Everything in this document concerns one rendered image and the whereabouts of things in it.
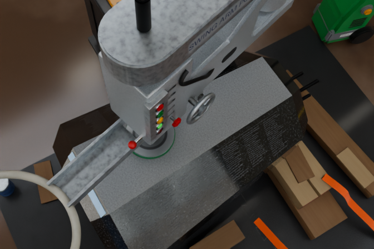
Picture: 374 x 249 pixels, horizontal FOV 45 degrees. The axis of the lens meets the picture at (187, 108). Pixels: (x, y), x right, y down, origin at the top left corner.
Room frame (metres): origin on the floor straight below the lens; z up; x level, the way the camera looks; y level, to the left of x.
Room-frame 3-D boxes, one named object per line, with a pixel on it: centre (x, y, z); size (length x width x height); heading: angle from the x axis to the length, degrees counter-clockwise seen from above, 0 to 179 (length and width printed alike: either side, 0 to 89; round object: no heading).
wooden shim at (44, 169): (0.61, 0.78, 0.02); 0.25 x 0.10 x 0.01; 25
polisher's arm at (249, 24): (0.99, -0.10, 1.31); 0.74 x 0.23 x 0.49; 144
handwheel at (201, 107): (0.71, -0.02, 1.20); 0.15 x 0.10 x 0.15; 144
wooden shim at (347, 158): (0.93, -1.08, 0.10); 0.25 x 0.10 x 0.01; 43
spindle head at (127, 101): (0.75, 0.10, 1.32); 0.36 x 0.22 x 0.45; 144
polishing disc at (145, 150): (0.68, 0.15, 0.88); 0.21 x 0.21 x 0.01
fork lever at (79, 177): (0.60, 0.21, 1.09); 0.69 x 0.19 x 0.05; 144
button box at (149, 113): (0.56, 0.10, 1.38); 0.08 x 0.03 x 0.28; 144
